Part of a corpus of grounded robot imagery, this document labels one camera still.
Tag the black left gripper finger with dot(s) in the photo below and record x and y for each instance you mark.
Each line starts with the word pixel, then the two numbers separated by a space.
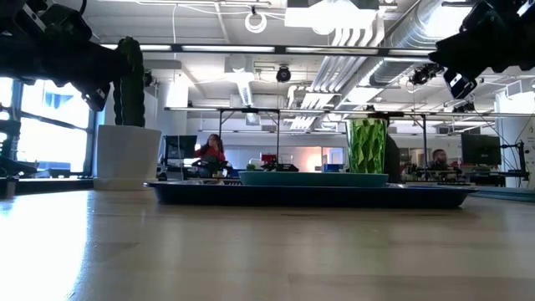
pixel 113 62

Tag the green cactus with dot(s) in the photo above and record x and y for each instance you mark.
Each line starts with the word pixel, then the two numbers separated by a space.
pixel 130 92

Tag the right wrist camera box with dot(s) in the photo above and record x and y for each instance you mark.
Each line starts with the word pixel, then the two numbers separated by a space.
pixel 460 83

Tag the overhead camera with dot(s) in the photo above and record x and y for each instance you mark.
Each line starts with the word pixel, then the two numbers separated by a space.
pixel 283 74

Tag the teal round plate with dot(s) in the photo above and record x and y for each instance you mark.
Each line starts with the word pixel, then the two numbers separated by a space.
pixel 313 179

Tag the dark curved chair back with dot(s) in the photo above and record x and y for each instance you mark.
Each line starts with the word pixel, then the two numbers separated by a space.
pixel 393 159

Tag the blue plastic tray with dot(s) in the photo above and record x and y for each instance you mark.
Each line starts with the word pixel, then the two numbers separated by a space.
pixel 309 198

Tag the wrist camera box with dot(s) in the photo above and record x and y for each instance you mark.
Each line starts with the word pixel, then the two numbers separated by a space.
pixel 97 96
pixel 460 83

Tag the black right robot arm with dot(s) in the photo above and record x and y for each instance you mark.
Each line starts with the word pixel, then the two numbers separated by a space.
pixel 522 42

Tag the black hanging camera mount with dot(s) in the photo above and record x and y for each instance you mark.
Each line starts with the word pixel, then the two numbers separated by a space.
pixel 426 74

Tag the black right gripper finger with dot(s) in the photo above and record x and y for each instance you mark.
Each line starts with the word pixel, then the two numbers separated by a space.
pixel 451 56

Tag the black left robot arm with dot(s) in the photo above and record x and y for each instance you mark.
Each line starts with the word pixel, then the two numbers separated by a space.
pixel 21 54

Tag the black background robot equipment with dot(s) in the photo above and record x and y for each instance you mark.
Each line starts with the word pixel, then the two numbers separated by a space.
pixel 280 166

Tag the person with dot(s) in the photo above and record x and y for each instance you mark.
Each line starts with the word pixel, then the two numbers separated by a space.
pixel 211 152
pixel 439 158

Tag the black computer monitor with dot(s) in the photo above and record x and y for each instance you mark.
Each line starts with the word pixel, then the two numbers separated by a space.
pixel 480 148
pixel 180 147

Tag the green faceted cup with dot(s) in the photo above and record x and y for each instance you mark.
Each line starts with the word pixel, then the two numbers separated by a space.
pixel 367 146

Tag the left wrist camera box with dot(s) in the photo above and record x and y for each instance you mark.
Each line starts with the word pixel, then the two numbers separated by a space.
pixel 97 96

